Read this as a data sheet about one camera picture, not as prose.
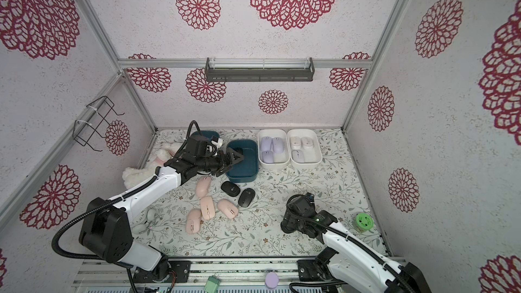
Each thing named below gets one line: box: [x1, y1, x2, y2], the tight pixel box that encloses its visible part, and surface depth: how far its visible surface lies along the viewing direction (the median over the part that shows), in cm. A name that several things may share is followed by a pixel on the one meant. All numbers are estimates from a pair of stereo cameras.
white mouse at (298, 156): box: [291, 149, 305, 164], surface depth 108 cm
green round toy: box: [355, 212, 374, 232], surface depth 83 cm
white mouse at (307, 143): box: [301, 136, 315, 151], surface depth 114 cm
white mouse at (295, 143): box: [290, 136, 302, 150], surface depth 112 cm
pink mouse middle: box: [200, 196, 216, 221], surface depth 89 cm
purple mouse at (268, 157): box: [261, 150, 275, 164], surface depth 108 cm
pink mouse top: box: [194, 176, 212, 198], surface depth 96 cm
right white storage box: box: [286, 128, 323, 170], surface depth 111 cm
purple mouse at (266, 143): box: [260, 135, 273, 152], surface depth 112 cm
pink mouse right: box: [216, 198, 239, 220], surface depth 89 cm
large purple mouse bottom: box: [272, 137, 285, 154], surface depth 112 cm
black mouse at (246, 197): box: [238, 187, 256, 208], surface depth 94 cm
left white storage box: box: [257, 128, 291, 170], surface depth 111 cm
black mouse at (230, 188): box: [220, 181, 241, 198], surface depth 96 cm
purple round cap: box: [264, 271, 280, 290], surface depth 66 cm
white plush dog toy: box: [122, 142, 181, 190], surface depth 94 cm
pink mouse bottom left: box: [185, 208, 203, 235], surface depth 85 cm
